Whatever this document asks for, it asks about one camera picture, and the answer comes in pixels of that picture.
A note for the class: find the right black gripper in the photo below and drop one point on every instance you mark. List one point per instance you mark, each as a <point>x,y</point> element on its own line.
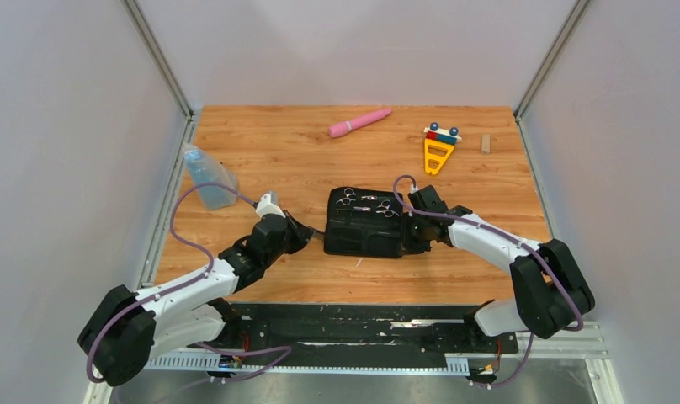
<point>408,247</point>

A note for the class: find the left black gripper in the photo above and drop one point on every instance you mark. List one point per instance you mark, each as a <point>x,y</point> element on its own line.
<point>302,234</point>

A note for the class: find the silver thinning scissors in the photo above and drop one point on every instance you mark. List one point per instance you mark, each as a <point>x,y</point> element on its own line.
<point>384,207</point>

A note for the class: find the black zip tool case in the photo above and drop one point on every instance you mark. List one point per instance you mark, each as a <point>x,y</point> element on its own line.
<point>362,234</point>

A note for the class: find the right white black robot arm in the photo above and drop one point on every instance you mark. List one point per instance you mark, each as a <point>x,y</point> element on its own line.
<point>550,294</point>

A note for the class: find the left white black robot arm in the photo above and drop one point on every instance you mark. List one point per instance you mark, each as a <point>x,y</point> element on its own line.
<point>129,328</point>

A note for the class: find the colourful toy block bar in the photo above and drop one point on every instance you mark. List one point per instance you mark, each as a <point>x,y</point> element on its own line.
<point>435,132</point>

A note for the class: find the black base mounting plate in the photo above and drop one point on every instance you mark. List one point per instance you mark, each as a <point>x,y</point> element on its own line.
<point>360,336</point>

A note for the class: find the small wooden block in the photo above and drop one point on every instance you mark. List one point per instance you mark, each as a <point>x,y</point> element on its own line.
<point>485,144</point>

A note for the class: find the pink cylindrical wand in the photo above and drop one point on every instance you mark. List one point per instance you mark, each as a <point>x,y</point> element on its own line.
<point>344,127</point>

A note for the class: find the yellow triangular toy frame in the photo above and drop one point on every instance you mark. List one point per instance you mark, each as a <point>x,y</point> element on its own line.
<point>436,154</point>

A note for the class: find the aluminium front rail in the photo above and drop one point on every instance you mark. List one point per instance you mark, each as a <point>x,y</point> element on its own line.
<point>570,367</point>

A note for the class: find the left aluminium corner post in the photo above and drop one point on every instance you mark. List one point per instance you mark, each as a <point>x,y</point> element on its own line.
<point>149,39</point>

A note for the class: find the aluminium corner post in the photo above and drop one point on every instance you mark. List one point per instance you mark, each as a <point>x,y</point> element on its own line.
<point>558,44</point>
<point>149,39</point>

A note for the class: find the right aluminium corner post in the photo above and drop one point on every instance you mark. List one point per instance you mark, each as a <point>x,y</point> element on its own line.
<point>558,44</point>

